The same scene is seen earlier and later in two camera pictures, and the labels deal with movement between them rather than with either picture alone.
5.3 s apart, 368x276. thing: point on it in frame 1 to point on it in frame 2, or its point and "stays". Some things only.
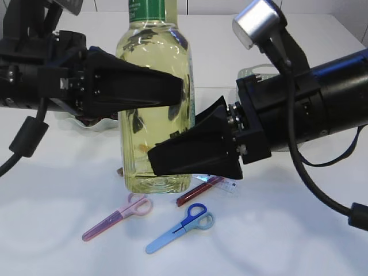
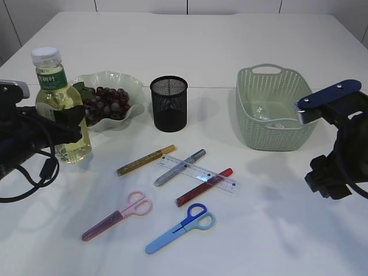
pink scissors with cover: x=137 y=204 stays
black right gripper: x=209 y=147 to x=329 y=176
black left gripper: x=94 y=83 to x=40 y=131
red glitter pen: x=198 y=190 stays
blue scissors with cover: x=198 y=217 stays
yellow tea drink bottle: x=150 y=38 to x=52 y=91
